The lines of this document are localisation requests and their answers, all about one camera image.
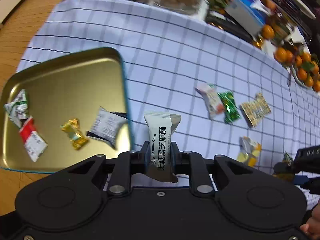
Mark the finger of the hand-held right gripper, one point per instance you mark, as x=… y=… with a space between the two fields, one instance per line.
x=308 y=183
x=307 y=155

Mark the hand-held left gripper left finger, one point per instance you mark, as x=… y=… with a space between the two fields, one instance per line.
x=145 y=158

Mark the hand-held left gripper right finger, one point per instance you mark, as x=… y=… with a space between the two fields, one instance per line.
x=175 y=158

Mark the yellow green snack packet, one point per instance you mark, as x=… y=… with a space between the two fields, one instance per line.
x=287 y=156

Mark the grey sesame snack packet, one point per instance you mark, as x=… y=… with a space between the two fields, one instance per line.
x=160 y=135

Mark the white black snack packet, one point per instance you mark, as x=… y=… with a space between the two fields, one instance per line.
x=106 y=127

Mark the gold foil candy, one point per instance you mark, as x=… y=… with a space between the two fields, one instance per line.
x=74 y=134

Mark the gold tin tray teal rim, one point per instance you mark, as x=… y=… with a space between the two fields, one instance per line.
x=75 y=87

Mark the red white snack packet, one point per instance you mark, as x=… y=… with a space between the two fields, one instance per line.
x=31 y=138

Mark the green white snack packet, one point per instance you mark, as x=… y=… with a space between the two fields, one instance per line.
x=17 y=108

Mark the person's right hand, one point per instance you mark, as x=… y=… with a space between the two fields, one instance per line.
x=313 y=225

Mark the yellow white snack packet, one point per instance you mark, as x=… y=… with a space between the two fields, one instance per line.
x=248 y=151

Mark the beige patterned snack packet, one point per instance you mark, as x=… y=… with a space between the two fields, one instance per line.
x=255 y=110

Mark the white orange snack packet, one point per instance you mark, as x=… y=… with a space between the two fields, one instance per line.
x=211 y=100

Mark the green candy packet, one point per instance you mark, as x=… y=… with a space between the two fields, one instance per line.
x=230 y=107

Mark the white plate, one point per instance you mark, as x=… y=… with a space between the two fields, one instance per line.
x=297 y=80

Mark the pile of mandarins with leaves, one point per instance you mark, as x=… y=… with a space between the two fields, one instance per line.
x=300 y=65

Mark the blue checked white tablecloth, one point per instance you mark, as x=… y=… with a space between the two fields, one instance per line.
x=175 y=67

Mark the gold wrapped candy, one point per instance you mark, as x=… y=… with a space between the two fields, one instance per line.
x=258 y=43

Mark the single mandarin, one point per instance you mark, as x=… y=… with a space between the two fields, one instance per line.
x=267 y=32

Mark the black flat box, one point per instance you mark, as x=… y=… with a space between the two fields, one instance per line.
x=227 y=27

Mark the blue white tissue pack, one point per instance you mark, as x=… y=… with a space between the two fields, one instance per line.
x=246 y=11

